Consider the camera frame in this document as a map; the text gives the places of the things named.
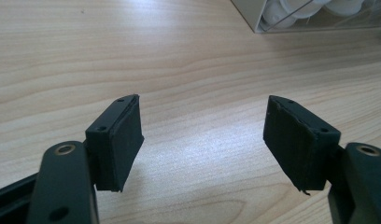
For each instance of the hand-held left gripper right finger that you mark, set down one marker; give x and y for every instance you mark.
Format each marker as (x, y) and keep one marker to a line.
(296, 146)

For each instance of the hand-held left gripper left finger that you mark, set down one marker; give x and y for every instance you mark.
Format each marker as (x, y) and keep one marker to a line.
(117, 146)

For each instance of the pile of white round lids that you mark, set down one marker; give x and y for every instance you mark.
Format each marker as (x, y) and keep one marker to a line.
(303, 7)

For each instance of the clear plastic box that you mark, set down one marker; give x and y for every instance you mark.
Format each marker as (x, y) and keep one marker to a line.
(251, 14)

